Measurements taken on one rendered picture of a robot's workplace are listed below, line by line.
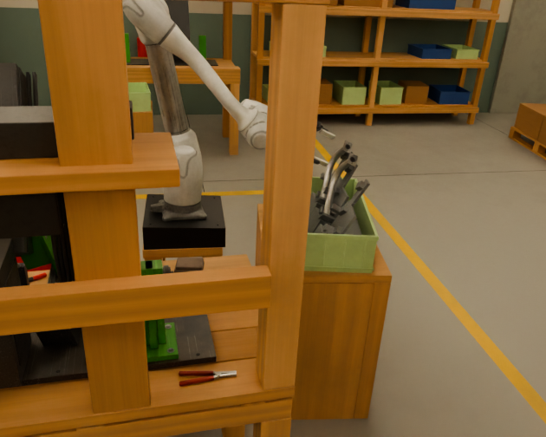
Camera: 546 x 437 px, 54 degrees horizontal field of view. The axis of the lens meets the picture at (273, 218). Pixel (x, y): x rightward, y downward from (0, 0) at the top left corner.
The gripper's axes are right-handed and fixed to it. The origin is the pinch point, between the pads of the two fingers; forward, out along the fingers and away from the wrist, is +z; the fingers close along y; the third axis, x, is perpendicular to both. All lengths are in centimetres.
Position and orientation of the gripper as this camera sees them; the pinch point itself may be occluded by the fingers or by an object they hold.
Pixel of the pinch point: (328, 149)
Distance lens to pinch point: 228.9
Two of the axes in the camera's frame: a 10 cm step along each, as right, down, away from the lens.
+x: -3.9, 2.6, 8.8
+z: 8.8, 3.8, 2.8
